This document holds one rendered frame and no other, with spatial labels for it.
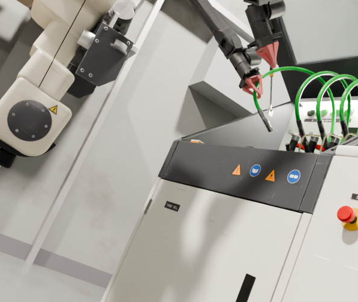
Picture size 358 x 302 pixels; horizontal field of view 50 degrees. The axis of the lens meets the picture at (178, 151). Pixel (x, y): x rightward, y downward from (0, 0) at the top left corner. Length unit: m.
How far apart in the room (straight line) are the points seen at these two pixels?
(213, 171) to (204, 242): 0.24
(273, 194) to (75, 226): 2.31
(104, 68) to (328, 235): 0.69
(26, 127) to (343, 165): 0.78
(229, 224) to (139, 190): 2.22
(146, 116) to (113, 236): 1.05
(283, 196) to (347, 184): 0.17
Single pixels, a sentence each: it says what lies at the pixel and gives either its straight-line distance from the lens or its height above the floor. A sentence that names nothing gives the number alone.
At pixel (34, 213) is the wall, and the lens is 3.12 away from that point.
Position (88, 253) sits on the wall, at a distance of 3.25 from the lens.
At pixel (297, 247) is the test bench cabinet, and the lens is 0.97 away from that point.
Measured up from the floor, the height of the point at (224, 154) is 0.92.
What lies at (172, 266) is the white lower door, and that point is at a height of 0.52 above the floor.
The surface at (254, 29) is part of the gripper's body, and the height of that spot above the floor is 1.29.
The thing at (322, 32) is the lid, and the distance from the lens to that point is 1.79.
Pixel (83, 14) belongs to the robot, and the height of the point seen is 1.05.
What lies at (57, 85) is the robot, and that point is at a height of 0.84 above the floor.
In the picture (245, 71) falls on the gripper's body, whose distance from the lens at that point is 1.49.
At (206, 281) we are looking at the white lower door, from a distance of 1.12.
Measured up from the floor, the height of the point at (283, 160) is 0.92.
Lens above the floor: 0.61
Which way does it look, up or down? 12 degrees up
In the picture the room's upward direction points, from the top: 24 degrees clockwise
